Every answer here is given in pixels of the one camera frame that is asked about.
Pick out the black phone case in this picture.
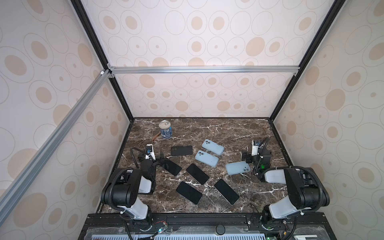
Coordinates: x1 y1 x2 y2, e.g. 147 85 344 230
171 145 194 156

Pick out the black phone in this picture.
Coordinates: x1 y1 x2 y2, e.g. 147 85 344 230
214 179 240 205
187 164 210 185
161 158 182 176
176 182 203 205

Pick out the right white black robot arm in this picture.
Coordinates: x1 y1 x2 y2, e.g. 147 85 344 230
242 146 331 224

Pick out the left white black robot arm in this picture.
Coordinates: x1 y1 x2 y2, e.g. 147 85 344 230
101 144 158 224

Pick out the light blue phone right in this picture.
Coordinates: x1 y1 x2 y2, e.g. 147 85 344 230
226 161 251 176

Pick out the light blue phone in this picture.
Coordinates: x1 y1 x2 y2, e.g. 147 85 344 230
195 151 219 168
226 161 251 176
202 139 225 156

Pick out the light blue phone middle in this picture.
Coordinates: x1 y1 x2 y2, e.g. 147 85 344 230
195 151 219 168

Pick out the light blue phone far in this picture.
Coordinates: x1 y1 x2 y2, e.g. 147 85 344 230
202 139 225 156

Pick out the blue white tin can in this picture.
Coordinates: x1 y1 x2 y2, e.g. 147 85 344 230
159 120 173 139

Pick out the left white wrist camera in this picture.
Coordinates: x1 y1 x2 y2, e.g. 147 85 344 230
145 144 156 162

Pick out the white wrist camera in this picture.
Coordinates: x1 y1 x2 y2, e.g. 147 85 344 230
145 144 156 162
251 140 261 156

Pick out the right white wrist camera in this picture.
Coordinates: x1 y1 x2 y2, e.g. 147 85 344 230
251 140 261 156

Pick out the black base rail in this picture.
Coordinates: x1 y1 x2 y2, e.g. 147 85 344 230
79 213 336 240

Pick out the horizontal aluminium rail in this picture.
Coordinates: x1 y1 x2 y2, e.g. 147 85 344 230
110 66 300 74

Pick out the left diagonal aluminium rail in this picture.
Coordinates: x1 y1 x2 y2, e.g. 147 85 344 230
1 69 112 225

